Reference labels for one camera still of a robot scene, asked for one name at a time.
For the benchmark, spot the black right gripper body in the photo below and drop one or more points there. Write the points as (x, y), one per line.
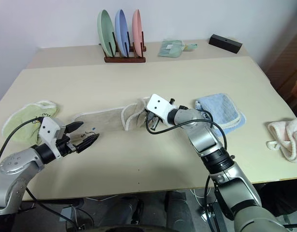
(153, 120)

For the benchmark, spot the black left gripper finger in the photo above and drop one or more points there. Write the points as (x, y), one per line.
(74, 125)
(88, 142)

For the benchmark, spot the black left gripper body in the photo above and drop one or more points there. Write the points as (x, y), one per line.
(66, 147)

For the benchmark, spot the beige towel with white trim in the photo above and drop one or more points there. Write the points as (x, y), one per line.
(100, 119)

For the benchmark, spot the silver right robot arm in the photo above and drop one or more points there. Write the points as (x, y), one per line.
(206, 137)

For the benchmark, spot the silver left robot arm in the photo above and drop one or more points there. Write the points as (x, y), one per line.
(13, 164)

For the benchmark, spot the light green towel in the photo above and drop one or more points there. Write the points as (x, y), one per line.
(20, 120)

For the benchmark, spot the light blue towel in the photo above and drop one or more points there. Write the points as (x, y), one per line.
(223, 108)

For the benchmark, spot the folded mint green towel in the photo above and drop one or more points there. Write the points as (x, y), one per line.
(170, 48)

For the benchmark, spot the pink fluffy towel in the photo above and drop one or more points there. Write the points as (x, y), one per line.
(290, 137)

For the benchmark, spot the dark wooden plate rack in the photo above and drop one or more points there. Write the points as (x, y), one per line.
(124, 60)

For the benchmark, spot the grey small box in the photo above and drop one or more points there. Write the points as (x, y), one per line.
(66, 213)

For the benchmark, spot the small mint green cloth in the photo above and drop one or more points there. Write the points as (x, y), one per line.
(191, 47)

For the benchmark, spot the pink plate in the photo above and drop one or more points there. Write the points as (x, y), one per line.
(137, 31)

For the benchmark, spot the blue plate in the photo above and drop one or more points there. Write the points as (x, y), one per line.
(121, 31)

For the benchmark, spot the green plate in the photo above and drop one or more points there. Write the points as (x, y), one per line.
(105, 31)

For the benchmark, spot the black rectangular box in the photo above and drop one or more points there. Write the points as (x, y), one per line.
(226, 43)

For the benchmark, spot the black metal stand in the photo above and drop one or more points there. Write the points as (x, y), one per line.
(217, 217)

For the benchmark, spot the wooden cabinet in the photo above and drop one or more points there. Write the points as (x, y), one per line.
(286, 65)

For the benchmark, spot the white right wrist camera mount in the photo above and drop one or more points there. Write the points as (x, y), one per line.
(157, 104)

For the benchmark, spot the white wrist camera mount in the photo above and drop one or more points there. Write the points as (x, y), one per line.
(157, 104)
(50, 128)

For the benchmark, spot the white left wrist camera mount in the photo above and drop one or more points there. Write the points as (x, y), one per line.
(50, 128)

